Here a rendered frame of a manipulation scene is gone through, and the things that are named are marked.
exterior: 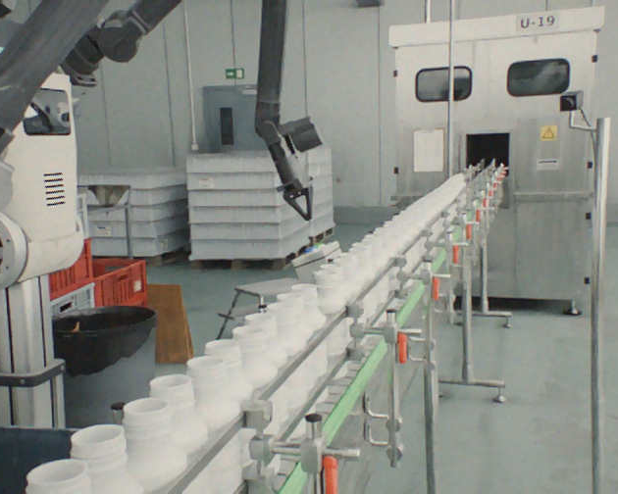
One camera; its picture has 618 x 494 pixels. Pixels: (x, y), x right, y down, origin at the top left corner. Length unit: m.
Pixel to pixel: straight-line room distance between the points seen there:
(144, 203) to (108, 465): 7.86
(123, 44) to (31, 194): 0.39
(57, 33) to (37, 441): 0.60
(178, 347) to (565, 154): 2.97
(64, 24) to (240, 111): 11.02
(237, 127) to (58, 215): 10.56
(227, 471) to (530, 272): 5.24
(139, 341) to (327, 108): 8.77
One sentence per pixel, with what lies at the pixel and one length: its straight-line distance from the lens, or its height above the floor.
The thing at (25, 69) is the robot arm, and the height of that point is 1.46.
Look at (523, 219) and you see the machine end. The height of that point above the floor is 0.70.
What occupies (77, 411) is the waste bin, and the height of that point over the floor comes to 0.32.
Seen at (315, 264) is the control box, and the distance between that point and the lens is 1.72.
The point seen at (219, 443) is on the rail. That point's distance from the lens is 0.72.
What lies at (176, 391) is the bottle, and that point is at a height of 1.16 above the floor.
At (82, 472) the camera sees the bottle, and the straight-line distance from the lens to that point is 0.56.
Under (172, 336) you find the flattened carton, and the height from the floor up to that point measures 0.18.
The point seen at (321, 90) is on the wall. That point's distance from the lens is 11.74.
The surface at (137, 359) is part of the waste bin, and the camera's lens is 3.26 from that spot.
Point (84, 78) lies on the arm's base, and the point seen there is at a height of 1.50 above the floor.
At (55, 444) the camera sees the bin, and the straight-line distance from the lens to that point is 1.29.
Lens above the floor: 1.38
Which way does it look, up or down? 8 degrees down
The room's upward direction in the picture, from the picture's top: 2 degrees counter-clockwise
